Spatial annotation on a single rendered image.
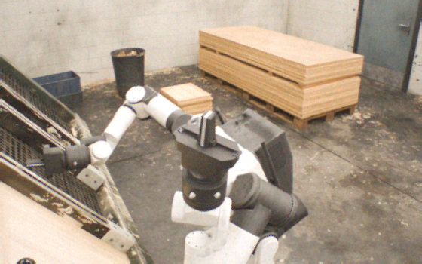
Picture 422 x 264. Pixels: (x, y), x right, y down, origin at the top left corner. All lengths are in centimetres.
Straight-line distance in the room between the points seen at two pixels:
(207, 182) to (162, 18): 598
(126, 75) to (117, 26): 125
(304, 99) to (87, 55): 355
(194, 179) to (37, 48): 553
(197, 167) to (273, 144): 46
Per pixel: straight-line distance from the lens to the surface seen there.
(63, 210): 129
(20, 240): 104
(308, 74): 431
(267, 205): 95
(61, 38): 614
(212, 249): 82
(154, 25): 655
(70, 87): 525
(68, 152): 137
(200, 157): 65
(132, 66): 530
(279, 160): 114
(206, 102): 432
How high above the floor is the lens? 189
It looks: 25 degrees down
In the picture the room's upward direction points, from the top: straight up
